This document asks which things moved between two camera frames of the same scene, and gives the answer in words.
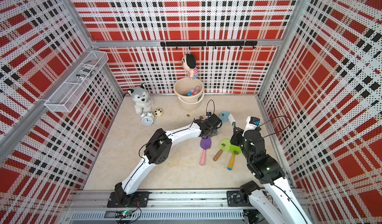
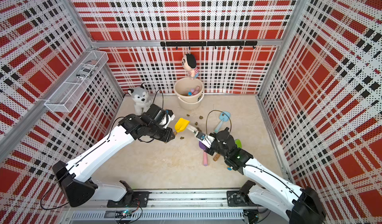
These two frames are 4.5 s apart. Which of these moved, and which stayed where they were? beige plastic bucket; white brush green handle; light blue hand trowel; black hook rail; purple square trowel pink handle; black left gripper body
Moved: white brush green handle; black left gripper body
Stayed: black hook rail; beige plastic bucket; purple square trowel pink handle; light blue hand trowel
